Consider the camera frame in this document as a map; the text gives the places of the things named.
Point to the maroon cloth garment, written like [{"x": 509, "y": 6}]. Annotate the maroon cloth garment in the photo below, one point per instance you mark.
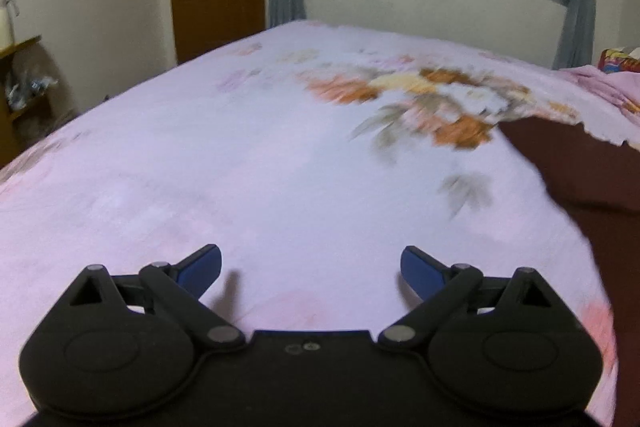
[{"x": 590, "y": 207}]

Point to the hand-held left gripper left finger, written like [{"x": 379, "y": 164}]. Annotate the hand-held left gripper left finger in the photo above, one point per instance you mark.
[{"x": 204, "y": 264}]

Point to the clear plastic bag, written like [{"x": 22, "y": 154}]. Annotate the clear plastic bag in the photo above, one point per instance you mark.
[{"x": 30, "y": 82}]

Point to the colourful floral pillow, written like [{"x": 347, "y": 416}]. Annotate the colourful floral pillow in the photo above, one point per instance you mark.
[{"x": 620, "y": 59}]

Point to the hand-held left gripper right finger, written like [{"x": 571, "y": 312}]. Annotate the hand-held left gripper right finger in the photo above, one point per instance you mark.
[{"x": 419, "y": 269}]

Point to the pink blanket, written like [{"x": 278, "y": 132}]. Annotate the pink blanket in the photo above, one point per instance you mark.
[{"x": 607, "y": 87}]

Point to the wooden side shelf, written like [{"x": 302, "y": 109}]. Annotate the wooden side shelf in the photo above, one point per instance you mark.
[{"x": 22, "y": 112}]

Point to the bed with floral pink sheet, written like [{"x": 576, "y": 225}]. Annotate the bed with floral pink sheet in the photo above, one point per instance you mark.
[{"x": 250, "y": 147}]

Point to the white container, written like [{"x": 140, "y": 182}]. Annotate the white container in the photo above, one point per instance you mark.
[{"x": 6, "y": 24}]

